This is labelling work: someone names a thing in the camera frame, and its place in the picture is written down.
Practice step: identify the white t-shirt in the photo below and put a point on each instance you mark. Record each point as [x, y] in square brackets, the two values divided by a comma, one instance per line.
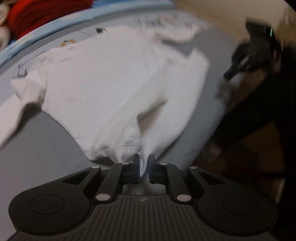
[120, 93]

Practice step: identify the printed grey bed sheet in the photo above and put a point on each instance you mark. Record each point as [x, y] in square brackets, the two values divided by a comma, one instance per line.
[42, 151]

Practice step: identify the red folded blanket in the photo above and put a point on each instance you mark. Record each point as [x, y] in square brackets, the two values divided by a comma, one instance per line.
[26, 16]

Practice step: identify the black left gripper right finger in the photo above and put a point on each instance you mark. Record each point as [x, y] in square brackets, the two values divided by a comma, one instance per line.
[169, 176]

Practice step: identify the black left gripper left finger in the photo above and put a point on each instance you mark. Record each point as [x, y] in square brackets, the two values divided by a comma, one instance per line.
[117, 176]

